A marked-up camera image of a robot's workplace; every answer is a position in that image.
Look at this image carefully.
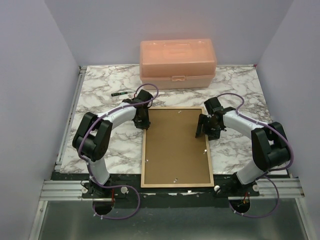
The aluminium extrusion frame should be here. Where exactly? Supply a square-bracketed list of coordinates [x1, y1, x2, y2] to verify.
[29, 65, 308, 240]

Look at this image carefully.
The brown cardboard backing sheet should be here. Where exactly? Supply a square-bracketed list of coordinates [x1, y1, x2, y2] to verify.
[143, 108, 212, 185]

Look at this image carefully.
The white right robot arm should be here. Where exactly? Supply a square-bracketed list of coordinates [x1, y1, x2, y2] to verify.
[195, 97, 294, 196]

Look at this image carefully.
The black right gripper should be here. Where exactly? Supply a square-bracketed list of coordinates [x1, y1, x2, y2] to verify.
[195, 114, 221, 141]

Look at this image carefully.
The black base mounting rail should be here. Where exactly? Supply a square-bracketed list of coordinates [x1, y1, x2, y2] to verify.
[43, 172, 260, 209]

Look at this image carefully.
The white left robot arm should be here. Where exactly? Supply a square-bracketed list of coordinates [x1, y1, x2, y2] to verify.
[72, 89, 155, 198]

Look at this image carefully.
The small green black screwdriver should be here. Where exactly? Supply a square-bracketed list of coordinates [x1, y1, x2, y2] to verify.
[110, 91, 129, 97]

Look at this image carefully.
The orange translucent plastic toolbox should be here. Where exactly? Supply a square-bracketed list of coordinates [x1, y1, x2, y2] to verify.
[139, 38, 217, 90]

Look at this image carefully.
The rectangular picture frame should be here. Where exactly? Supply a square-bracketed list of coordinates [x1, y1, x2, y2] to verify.
[140, 106, 215, 189]

